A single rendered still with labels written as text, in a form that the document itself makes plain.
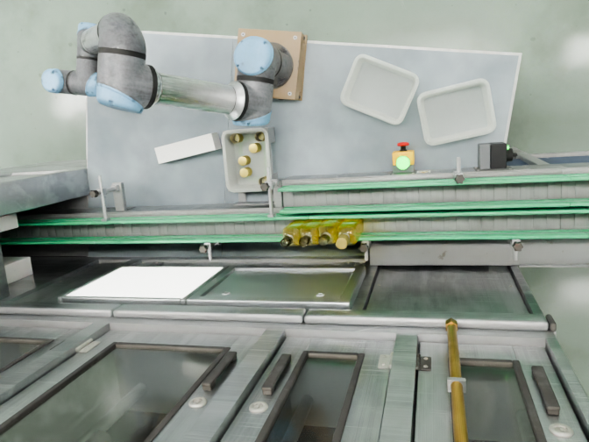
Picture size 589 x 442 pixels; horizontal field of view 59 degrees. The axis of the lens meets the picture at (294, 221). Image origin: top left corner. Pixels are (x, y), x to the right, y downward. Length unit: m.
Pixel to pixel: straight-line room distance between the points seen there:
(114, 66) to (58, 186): 0.86
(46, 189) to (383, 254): 1.24
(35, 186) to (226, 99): 0.84
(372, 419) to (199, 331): 0.59
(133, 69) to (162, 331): 0.68
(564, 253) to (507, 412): 0.87
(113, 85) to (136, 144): 0.79
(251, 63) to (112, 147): 0.83
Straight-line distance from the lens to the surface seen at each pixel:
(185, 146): 1.99
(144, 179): 2.16
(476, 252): 1.77
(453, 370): 1.06
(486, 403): 1.05
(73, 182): 2.22
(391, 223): 1.75
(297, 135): 1.90
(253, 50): 1.61
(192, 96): 1.49
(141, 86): 1.41
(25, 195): 2.03
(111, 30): 1.42
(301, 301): 1.40
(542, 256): 1.80
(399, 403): 0.99
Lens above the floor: 2.59
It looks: 71 degrees down
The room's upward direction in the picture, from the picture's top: 129 degrees counter-clockwise
